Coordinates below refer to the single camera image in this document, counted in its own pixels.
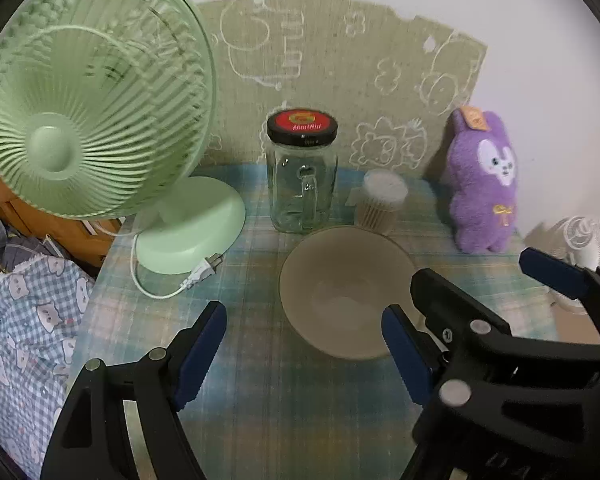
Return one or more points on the large floral ceramic bowl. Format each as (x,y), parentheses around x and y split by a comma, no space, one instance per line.
(340,285)

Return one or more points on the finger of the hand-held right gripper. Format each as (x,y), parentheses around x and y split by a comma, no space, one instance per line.
(530,375)
(560,272)

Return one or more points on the wooden crate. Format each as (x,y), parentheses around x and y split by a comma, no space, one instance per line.
(15,220)

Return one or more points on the green doodle printed cloth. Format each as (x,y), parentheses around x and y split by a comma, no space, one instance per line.
(330,60)

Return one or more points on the purple plush rabbit toy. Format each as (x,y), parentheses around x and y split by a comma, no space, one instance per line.
(485,190)

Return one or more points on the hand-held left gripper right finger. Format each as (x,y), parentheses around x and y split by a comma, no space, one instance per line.
(406,355)

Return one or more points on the white desk fan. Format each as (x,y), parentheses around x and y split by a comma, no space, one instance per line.
(587,240)

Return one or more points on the green desk fan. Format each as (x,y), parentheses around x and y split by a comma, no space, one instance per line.
(80,120)

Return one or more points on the dark patterned cloth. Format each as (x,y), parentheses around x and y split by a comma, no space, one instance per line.
(10,247)

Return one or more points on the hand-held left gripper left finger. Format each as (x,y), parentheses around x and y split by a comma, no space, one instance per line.
(200,355)

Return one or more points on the glass jar with black lid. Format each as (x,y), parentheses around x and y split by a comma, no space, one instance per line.
(302,175)

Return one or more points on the clear cotton swab container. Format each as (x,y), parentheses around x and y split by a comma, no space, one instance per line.
(380,200)

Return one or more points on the blue bear printed blanket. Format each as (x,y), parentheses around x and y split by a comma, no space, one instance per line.
(25,340)

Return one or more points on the plaid tablecloth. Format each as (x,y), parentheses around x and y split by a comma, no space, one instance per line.
(280,400)

